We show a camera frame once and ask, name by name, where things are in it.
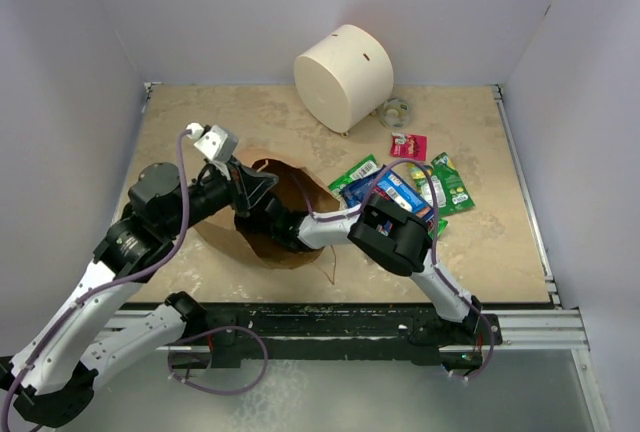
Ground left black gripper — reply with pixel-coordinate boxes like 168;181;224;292
164;155;278;238

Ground brown paper bag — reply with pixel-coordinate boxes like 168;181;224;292
195;146;340;284

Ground large green chips bag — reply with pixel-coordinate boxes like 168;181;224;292
329;154;433;228

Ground blue snack packet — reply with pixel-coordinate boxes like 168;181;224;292
377;170;434;222

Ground red snack packet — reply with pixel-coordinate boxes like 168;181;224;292
390;132;428;162

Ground small yellow green snack packet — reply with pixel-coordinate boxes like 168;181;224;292
407;163;447;209

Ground dark blue snack bag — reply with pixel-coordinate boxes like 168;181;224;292
340;171;379;208

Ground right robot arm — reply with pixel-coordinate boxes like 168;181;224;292
258;194;496;347

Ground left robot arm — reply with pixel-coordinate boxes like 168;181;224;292
1;161;278;430

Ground white cylindrical container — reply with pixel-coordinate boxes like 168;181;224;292
293;24;394;134

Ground clear tape roll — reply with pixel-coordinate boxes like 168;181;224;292
376;98;412;130

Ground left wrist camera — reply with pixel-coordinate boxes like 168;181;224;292
186;122;239;180

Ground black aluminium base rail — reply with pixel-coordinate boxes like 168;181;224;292
99;301;586;371

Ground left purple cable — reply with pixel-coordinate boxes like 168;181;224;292
0;126;194;432

